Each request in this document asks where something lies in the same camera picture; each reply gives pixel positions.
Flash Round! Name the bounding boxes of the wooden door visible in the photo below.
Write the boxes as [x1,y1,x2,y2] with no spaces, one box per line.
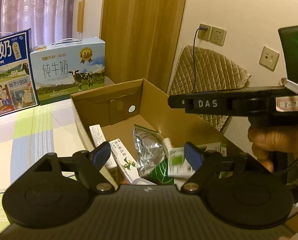
[101,0,186,92]

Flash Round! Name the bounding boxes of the long white parrot box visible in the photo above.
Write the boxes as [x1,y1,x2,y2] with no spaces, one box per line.
[109,139,140,184]

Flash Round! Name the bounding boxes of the white plastic spoon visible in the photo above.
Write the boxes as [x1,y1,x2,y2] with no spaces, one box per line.
[163,138,173,154]

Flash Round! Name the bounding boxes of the wall switch plate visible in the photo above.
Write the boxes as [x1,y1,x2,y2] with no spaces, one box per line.
[210,27,227,46]

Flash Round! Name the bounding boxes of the purple curtain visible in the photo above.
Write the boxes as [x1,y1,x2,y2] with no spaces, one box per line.
[0,0,74,46]

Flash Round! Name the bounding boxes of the blue milk carton box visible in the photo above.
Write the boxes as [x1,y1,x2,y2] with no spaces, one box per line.
[0,29,39,117]

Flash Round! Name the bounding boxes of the wall socket with plug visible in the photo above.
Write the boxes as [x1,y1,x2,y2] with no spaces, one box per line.
[192,23,213,94]

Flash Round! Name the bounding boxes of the white green medicine box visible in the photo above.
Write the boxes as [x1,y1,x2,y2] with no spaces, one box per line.
[89,124,117,170]

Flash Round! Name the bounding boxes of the green silver foil pouch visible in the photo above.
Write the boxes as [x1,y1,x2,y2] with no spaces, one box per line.
[133,125,174,185]

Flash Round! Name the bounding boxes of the large cardboard box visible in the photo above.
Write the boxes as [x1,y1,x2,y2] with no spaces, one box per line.
[71,79,243,157]

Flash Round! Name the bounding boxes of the small green carton box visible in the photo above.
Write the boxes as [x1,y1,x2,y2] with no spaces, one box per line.
[167,142,227,179]

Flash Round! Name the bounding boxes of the quilted chair cushion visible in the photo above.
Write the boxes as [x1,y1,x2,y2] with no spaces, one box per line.
[166,45,252,132]

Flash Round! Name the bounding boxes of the person's right hand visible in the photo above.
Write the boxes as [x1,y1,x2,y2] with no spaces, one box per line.
[248,125,298,172]

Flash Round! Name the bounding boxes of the light blue cow milk box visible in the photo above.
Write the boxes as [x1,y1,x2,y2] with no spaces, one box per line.
[30,37,106,105]

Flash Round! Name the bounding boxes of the checked tablecloth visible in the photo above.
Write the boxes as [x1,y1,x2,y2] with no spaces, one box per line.
[0,99,84,232]

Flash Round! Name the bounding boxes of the single wall outlet plate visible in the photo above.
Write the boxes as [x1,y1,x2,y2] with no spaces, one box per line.
[259,46,280,72]

